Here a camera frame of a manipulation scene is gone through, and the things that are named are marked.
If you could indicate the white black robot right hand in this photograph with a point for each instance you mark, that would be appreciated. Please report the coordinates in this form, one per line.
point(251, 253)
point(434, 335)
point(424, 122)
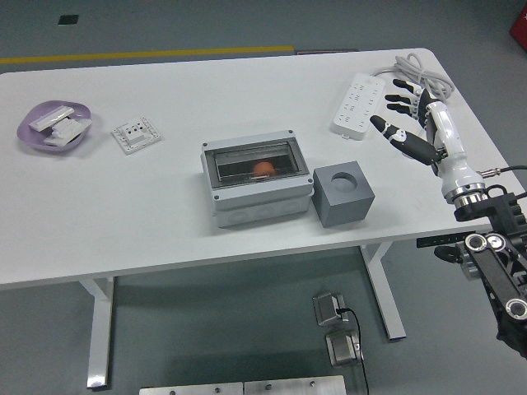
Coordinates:
point(446, 136)

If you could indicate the orange cylinder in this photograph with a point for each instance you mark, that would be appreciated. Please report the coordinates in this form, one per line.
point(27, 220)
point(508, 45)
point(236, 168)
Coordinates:
point(263, 168)

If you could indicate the grey electrical box clear lid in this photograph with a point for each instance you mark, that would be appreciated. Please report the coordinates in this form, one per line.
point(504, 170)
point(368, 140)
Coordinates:
point(255, 201)

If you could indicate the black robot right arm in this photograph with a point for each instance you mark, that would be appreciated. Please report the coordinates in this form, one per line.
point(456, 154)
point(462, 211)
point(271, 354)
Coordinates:
point(494, 263)

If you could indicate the grey cube with round hole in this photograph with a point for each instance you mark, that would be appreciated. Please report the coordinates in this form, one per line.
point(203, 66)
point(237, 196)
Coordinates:
point(341, 205)

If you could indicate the white power strip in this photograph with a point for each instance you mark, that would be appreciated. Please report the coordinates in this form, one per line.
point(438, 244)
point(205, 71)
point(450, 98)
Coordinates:
point(358, 105)

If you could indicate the black table control panel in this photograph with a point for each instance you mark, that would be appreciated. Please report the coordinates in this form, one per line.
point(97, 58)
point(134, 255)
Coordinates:
point(436, 240)

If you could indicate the red object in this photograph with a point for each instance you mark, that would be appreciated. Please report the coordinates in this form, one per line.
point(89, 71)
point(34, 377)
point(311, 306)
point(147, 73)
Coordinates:
point(519, 26)

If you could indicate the white table leg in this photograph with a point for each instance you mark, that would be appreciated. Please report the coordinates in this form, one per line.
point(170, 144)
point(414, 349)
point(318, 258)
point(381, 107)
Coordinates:
point(99, 349)
point(389, 312)

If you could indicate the metal plate with screws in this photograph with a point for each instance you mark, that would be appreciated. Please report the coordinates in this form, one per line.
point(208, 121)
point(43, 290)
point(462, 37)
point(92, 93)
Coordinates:
point(189, 389)
point(294, 386)

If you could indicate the yellow floor tape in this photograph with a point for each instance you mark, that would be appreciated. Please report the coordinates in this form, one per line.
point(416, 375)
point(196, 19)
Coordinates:
point(164, 53)

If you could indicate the flat white plastic part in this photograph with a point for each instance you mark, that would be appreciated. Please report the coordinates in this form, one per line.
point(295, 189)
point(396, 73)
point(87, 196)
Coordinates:
point(57, 140)

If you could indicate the black square floor cover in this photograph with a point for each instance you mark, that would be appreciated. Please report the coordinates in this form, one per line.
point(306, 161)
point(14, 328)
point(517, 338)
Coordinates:
point(68, 19)

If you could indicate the long white plastic bar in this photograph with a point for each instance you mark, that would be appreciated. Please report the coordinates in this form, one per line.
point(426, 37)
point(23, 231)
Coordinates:
point(49, 117)

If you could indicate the purple plate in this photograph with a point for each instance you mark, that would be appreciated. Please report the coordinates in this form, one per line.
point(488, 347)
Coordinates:
point(29, 140)

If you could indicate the white wall socket panel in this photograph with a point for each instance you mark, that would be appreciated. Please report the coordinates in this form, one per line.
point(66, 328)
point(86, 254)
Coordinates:
point(136, 138)

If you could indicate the white plastic switch part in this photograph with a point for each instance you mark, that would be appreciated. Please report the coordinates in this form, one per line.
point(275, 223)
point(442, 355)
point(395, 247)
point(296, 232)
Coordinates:
point(74, 125)

